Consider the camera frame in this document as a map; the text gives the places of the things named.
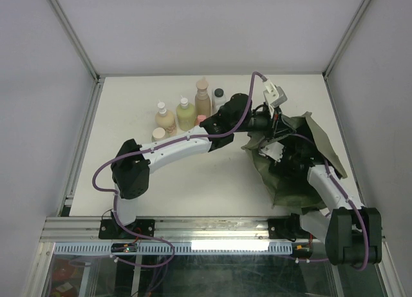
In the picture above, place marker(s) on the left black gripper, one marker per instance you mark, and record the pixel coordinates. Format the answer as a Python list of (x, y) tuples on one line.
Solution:
[(276, 125)]

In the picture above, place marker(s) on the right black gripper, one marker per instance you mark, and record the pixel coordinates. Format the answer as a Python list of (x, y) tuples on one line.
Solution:
[(277, 167)]

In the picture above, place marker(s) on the olive green canvas bag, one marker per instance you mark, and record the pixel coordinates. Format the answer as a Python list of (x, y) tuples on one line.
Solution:
[(295, 193)]

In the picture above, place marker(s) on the white bottle dark cap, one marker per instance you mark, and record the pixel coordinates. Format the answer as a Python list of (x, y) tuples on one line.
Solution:
[(218, 99)]

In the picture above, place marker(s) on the amber bottle pink cap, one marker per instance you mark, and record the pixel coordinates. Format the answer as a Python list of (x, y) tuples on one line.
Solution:
[(200, 119)]

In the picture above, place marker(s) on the yellow-green lotion bottle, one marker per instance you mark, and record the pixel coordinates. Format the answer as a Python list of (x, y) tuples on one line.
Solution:
[(186, 114)]

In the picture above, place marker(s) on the small tan pump bottle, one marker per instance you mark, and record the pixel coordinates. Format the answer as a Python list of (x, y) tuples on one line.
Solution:
[(165, 119)]

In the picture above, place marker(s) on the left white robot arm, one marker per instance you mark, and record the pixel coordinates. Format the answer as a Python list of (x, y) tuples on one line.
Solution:
[(134, 163)]

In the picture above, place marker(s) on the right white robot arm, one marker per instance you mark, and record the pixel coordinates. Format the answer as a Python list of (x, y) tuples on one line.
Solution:
[(352, 232)]

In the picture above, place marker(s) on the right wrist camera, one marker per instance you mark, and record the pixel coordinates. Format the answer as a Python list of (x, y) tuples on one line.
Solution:
[(273, 151)]

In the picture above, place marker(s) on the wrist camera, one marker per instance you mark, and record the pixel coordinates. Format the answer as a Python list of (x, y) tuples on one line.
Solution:
[(273, 151), (274, 96)]

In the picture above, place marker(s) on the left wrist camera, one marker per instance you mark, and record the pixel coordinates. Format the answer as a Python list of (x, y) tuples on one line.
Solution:
[(274, 96)]

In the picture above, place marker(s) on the right aluminium frame post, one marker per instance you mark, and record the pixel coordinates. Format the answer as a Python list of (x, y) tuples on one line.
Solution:
[(346, 37)]

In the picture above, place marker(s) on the aluminium frame post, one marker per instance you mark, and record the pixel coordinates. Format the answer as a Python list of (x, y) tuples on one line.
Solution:
[(346, 37), (73, 38)]

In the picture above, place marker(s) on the left aluminium frame post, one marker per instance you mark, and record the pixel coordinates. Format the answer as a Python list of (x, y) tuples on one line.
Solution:
[(73, 38)]

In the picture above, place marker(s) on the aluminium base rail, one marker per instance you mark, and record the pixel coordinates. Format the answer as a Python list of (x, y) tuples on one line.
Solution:
[(173, 229)]

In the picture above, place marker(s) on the white slotted cable duct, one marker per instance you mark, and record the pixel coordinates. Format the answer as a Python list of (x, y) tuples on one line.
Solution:
[(196, 247)]

